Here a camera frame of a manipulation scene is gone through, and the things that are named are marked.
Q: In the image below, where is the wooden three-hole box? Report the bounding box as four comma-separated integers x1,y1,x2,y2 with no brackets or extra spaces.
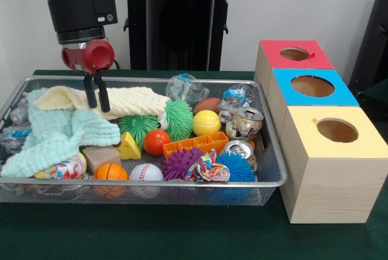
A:
253,39,388,224

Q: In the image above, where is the blue fuzzy ball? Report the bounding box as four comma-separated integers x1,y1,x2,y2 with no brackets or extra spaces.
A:
215,150,258,203

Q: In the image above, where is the cream waffle cloth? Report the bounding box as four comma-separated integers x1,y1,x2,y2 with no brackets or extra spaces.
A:
33,86,172,121

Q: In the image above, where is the white toy baseball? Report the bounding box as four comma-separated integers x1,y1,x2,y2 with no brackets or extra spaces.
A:
129,162,164,197

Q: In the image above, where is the yellow ball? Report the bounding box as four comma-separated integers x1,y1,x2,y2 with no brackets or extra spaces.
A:
193,110,222,137

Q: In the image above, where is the orange toy brick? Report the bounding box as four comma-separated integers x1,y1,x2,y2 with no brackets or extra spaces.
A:
162,131,230,160

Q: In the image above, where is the silver mesh bin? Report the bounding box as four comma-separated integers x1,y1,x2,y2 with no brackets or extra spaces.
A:
0,75,289,205

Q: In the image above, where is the red ball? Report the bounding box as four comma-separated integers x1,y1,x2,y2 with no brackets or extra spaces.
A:
143,129,172,156

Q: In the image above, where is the black chair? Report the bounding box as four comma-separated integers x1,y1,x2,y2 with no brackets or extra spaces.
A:
348,0,388,91

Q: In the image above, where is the mint green waffle cloth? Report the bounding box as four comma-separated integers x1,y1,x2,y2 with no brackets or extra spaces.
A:
1,88,122,178

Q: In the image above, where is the green fuzzy toy with eyes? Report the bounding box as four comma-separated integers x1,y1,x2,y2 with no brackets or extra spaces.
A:
118,99,195,150

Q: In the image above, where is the orange toy basketball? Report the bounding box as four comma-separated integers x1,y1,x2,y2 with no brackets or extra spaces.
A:
93,162,129,197

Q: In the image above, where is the dark green tablecloth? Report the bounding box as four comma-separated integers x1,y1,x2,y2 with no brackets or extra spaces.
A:
0,68,388,260
362,82,388,112

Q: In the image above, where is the purple spiky ball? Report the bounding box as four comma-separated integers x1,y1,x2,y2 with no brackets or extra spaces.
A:
162,147,204,181

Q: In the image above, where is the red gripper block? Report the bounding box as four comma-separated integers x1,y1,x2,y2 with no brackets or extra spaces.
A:
61,39,115,113

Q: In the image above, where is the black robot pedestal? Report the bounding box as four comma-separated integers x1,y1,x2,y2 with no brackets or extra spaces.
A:
117,0,243,72

